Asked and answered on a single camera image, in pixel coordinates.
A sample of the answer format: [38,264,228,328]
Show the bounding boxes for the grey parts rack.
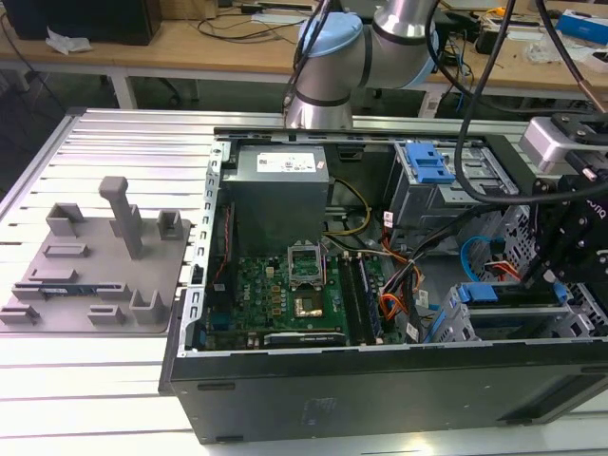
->
[0,174,197,337]

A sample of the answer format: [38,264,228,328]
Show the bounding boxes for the black RAM slot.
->
[338,254,352,344]
[347,254,362,345]

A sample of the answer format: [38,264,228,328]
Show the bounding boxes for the grey power supply unit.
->
[221,141,334,258]

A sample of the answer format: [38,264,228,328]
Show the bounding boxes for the grey metal drive cage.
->
[385,139,520,239]

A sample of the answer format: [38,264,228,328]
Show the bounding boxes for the multicoloured power cable bundle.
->
[377,251,431,344]

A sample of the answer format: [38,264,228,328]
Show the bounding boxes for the CPU socket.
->
[291,293,328,320]

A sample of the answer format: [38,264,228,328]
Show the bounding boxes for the blue cardboard box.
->
[554,9,608,48]

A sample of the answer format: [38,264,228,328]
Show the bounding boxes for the metal socket cover frame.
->
[286,243,325,292]

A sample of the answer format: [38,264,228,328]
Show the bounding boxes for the wooden desk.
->
[417,0,608,115]
[0,0,305,113]

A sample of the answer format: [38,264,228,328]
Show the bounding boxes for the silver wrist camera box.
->
[518,115,575,176]

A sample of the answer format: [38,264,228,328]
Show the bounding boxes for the metal disk bay cage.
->
[427,278,608,344]

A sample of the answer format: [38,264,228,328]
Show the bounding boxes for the green RAM stick in slot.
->
[356,254,385,346]

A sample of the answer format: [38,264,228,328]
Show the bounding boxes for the yellow and black wires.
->
[326,177,373,238]

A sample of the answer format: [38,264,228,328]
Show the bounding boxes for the RAM stick on rack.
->
[13,283,104,297]

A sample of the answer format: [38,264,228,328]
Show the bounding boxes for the green motherboard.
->
[203,250,396,349]

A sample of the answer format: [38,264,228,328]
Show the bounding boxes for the black hose copper tip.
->
[536,0,608,113]

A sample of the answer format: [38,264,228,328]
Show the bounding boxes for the black box on desk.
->
[3,0,163,48]

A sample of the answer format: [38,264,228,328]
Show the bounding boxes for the black PC case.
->
[158,124,608,447]

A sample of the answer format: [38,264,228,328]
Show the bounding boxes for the blue plastic drive latch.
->
[405,141,456,185]

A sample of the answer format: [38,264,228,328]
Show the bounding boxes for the hard disk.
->
[453,281,570,311]

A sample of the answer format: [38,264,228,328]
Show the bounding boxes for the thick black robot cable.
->
[452,0,543,208]
[423,0,482,99]

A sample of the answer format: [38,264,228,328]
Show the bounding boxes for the disk power wire connector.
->
[487,257,520,277]

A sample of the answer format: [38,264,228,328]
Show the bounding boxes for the black graphics card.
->
[262,331,349,349]

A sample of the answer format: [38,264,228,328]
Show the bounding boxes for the blue disk wire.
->
[457,231,505,287]

